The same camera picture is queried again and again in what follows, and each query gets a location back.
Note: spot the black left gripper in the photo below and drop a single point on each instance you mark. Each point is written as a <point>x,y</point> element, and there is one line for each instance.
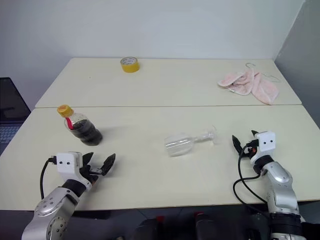
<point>91,172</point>

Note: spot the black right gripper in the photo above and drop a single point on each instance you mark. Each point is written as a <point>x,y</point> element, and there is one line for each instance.
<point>251,148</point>

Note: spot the bottle with dark liquid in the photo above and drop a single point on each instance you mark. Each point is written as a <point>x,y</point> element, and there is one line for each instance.
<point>87,135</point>

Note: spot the clear plastic bottle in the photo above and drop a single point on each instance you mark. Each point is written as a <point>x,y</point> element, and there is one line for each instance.
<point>177,146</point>

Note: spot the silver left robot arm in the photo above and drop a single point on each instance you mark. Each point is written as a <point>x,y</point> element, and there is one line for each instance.
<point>50,207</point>

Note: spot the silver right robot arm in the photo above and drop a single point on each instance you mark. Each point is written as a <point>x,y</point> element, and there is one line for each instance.
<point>280,180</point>

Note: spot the pink towel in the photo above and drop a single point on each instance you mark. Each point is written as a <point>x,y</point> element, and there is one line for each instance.
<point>250,82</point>

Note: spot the dark rounded shape, red mark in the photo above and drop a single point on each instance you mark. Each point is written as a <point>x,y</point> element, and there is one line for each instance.
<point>217,227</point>
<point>152,230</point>

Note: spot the yellow tape roll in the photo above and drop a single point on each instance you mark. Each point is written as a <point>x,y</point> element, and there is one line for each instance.
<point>130,68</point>

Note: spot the dark laptop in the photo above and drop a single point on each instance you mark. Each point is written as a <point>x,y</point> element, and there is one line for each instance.
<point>10,100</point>

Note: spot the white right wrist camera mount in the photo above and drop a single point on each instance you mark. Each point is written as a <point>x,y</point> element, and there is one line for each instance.
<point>266,147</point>

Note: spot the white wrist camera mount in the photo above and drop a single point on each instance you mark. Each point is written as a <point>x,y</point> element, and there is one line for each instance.
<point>66,165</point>
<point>266,147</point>

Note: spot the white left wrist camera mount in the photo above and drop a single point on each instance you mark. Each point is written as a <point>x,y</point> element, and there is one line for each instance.
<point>66,165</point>

